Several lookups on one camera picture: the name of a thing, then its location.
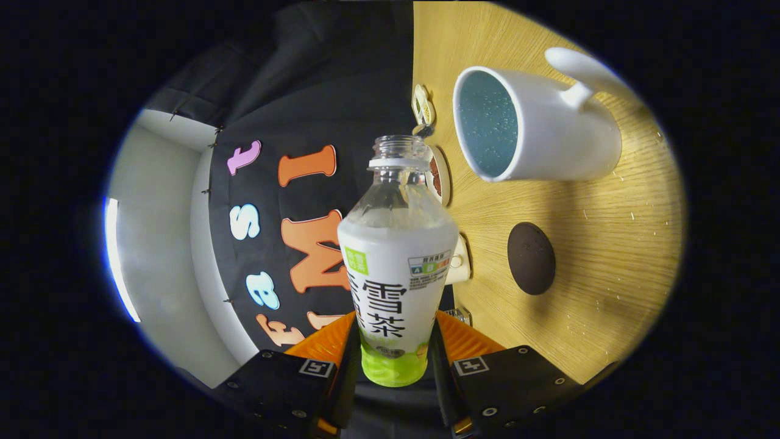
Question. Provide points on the large ceiling light panel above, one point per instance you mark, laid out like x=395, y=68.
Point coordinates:
x=119, y=268

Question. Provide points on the white rimmed brown round object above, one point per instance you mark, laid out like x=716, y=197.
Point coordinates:
x=443, y=183

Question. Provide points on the white green juice bottle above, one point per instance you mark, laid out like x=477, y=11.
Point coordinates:
x=396, y=274

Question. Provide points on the small cream yellow object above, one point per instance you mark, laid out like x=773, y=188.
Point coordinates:
x=423, y=107

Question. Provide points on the black backdrop cloth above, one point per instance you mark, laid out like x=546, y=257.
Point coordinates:
x=341, y=91

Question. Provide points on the wooden table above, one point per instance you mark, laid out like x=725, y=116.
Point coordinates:
x=609, y=244

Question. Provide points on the dark brown round coaster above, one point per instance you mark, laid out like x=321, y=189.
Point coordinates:
x=531, y=259

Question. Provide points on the white cup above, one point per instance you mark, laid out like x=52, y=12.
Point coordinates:
x=560, y=140

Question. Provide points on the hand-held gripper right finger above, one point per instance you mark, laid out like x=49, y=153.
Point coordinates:
x=442, y=384

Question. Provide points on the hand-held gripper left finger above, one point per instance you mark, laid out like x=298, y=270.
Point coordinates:
x=348, y=378

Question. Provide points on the white toaster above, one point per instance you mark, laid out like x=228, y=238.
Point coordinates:
x=462, y=273

